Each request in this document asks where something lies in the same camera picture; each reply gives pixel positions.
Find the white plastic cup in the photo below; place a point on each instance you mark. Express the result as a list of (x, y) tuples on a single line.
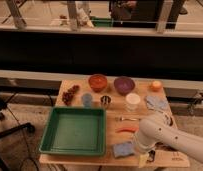
[(132, 100)]

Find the orange bowl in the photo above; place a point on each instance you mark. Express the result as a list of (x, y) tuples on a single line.
[(97, 82)]

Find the blue cloth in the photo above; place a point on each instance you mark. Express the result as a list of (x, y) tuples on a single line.
[(155, 103)]

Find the blue plastic cup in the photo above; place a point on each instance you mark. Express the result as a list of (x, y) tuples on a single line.
[(87, 100)]

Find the red grape bunch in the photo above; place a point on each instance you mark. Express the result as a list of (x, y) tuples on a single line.
[(67, 96)]

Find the green plastic tray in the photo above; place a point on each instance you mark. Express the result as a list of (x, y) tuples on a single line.
[(76, 131)]

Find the orange fruit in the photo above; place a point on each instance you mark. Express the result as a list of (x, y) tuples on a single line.
[(156, 86)]

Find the purple bowl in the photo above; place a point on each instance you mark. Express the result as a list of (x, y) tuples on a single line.
[(124, 85)]

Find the blue sponge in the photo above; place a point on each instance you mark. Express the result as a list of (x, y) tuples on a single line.
[(123, 149)]

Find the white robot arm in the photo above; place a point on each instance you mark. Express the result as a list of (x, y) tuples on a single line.
[(155, 128)]

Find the orange carrot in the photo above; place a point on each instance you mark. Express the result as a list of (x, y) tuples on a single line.
[(127, 129)]

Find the green bin behind window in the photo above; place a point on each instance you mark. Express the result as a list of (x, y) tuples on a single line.
[(101, 22)]

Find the metal cup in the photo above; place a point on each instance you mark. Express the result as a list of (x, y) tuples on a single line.
[(105, 101)]

